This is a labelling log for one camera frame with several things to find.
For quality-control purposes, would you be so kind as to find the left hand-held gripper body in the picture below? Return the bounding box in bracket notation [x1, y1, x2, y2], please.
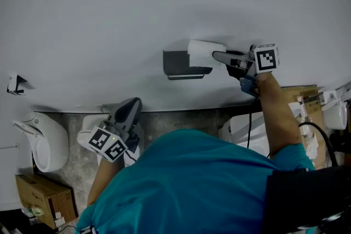
[88, 121, 140, 164]

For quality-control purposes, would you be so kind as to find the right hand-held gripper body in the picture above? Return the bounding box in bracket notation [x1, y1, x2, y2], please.
[226, 43, 280, 96]

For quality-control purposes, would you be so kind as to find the person's right forearm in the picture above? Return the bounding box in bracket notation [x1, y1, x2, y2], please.
[253, 72, 302, 158]

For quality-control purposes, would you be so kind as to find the person's left forearm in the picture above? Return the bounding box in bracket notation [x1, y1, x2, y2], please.
[87, 157, 126, 206]

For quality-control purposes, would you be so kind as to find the black shoulder pack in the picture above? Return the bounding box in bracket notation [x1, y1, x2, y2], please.
[264, 164, 351, 234]

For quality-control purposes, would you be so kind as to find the white toilet with oval seat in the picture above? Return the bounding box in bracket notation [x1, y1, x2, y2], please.
[76, 113, 145, 168]

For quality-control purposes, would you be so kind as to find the small rounded white toilet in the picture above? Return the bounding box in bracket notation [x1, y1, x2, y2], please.
[11, 111, 69, 173]

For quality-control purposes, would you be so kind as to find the white toilet with raised lid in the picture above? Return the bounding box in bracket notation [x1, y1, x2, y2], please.
[218, 102, 307, 158]

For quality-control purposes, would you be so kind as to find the black flat device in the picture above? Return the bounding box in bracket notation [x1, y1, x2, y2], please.
[303, 92, 324, 104]

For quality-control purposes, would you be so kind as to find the large cardboard box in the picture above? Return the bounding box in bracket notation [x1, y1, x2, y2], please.
[279, 84, 329, 170]

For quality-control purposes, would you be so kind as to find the person's teal shirt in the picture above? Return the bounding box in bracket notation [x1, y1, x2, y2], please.
[75, 128, 316, 234]

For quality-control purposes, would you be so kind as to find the flat cardboard box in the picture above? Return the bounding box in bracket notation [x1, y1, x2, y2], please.
[15, 174, 80, 230]

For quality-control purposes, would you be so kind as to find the black white patterned tag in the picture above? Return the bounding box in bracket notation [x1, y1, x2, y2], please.
[80, 224, 98, 234]

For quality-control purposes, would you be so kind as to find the green white small item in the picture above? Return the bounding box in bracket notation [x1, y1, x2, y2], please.
[29, 206, 44, 217]

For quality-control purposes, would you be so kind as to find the black bag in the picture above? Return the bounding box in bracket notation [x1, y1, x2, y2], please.
[0, 208, 55, 234]

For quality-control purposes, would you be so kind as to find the black wall paper holder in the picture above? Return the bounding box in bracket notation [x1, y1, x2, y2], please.
[162, 49, 213, 81]

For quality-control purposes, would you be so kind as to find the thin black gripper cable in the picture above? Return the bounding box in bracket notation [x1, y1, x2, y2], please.
[246, 95, 260, 149]

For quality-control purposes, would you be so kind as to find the thick black cable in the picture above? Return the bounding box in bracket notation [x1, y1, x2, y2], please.
[298, 122, 338, 168]

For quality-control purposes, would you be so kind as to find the white toilet beside cables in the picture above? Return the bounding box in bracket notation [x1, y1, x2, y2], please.
[319, 84, 351, 131]

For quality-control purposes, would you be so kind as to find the small black wall holder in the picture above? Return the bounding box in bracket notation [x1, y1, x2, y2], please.
[7, 73, 28, 96]

